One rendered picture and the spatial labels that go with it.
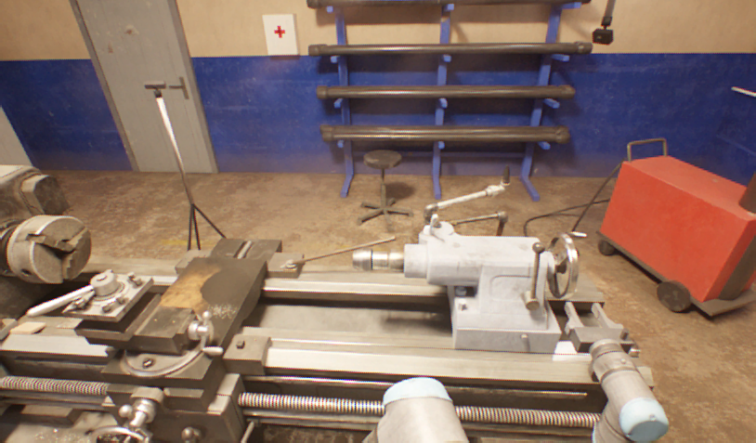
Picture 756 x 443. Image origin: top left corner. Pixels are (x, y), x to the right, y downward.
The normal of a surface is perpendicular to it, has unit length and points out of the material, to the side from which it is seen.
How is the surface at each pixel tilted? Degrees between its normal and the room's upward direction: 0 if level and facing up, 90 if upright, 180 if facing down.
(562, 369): 36
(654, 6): 90
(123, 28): 90
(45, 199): 90
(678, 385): 0
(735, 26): 90
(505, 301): 69
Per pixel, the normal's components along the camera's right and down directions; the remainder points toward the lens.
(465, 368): -0.06, -0.40
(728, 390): -0.02, -0.86
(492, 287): -0.08, 0.28
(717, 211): -0.96, 0.15
